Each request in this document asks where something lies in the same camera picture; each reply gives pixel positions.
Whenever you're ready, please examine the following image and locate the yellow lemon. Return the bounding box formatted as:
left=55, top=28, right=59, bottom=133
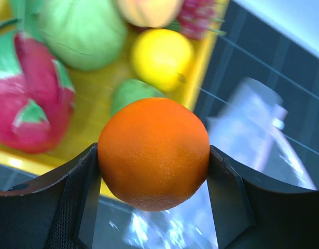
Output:
left=130, top=29, right=195, bottom=92

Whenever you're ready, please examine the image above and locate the pink dragon fruit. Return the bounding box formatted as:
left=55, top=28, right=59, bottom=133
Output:
left=0, top=28, right=75, bottom=153

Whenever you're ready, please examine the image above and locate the large orange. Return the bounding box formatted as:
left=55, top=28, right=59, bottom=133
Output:
left=98, top=98, right=210, bottom=211

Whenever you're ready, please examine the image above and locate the peach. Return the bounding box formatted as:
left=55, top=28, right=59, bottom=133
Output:
left=115, top=0, right=183, bottom=28

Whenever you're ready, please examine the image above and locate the bumpy green lime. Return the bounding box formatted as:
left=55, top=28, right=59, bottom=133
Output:
left=110, top=78, right=165, bottom=117

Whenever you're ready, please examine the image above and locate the pink zipper dotted bag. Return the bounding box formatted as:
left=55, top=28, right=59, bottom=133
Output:
left=96, top=76, right=318, bottom=249

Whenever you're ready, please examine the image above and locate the yellow plastic fruit tray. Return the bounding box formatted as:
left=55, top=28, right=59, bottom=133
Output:
left=0, top=0, right=227, bottom=203

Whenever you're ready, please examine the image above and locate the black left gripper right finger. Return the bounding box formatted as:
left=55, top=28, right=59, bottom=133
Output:
left=207, top=146, right=319, bottom=248

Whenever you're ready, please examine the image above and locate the green cabbage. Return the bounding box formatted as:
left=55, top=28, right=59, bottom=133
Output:
left=38, top=1, right=128, bottom=71

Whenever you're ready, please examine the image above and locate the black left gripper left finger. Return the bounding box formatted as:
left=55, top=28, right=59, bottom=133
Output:
left=0, top=143, right=101, bottom=248

